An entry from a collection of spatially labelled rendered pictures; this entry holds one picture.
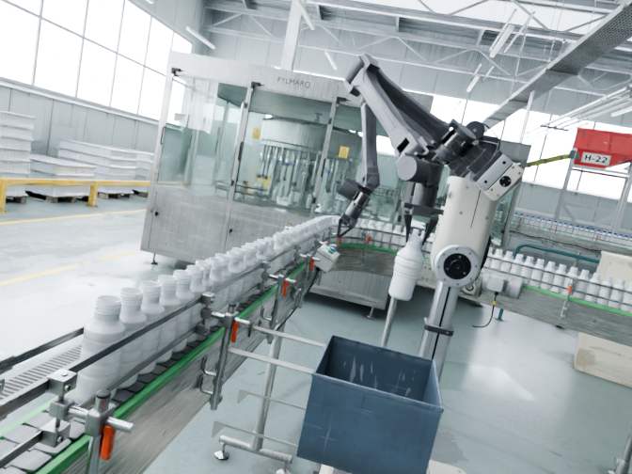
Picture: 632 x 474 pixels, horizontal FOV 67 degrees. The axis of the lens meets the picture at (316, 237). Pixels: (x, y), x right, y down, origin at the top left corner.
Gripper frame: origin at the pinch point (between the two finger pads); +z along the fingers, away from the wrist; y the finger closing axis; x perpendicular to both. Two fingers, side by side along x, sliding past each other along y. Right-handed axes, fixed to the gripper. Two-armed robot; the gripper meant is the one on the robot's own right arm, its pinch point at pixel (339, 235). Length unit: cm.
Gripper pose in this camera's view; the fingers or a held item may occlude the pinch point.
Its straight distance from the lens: 191.6
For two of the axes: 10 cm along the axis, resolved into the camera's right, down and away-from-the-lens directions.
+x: 8.4, 5.4, -0.9
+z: -5.2, 8.4, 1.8
